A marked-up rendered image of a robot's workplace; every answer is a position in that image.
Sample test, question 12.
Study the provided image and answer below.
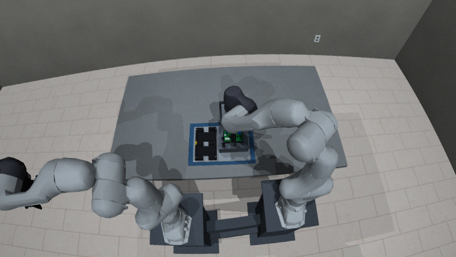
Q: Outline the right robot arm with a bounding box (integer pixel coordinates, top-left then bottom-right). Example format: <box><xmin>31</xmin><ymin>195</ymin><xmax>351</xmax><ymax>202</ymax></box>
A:
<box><xmin>221</xmin><ymin>86</ymin><xmax>339</xmax><ymax>229</ymax></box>

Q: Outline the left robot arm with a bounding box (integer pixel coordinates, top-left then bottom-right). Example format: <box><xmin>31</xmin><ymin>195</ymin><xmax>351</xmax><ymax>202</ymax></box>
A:
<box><xmin>0</xmin><ymin>152</ymin><xmax>192</xmax><ymax>245</ymax></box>

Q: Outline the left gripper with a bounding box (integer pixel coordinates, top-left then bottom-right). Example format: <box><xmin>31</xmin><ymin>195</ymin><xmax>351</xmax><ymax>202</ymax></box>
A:
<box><xmin>21</xmin><ymin>176</ymin><xmax>42</xmax><ymax>209</ymax></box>

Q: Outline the green circuit board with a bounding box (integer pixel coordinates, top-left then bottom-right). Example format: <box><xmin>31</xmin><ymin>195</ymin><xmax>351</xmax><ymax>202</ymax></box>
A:
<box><xmin>224</xmin><ymin>131</ymin><xmax>243</xmax><ymax>142</ymax></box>

